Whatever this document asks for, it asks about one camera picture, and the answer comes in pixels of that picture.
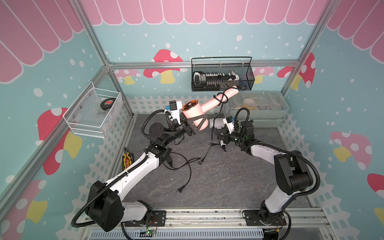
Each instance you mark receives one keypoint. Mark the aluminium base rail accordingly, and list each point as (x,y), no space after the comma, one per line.
(220,224)

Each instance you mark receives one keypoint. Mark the pink hair dryer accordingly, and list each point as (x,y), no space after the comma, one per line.
(194,108)

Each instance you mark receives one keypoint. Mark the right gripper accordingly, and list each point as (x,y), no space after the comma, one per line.
(225,138)

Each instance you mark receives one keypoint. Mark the black wire mesh basket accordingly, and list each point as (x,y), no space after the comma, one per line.
(219,73)

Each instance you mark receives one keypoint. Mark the green clear storage box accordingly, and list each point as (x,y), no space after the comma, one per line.
(267,108)

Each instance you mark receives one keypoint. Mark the white hair dryer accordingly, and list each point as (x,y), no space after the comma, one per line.
(218,125)

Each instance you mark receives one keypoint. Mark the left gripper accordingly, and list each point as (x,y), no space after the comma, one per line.
(190,129)

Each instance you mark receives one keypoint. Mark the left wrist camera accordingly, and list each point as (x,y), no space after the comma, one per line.
(173,111)

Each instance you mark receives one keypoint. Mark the white wire mesh basket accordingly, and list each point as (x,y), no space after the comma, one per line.
(85,116)

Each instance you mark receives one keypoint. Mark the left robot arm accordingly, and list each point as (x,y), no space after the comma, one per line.
(105,206)

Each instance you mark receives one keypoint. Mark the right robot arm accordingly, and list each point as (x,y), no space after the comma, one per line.
(295,175)

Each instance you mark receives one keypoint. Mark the black hair dryer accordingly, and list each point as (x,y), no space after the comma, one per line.
(169,160)

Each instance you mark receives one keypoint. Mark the yellow black pliers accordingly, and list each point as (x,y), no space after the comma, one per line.
(127,158)

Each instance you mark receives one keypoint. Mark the black white power strip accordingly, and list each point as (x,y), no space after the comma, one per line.
(213,81)

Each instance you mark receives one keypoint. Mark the black red tape measure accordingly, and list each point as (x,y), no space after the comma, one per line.
(107,104)

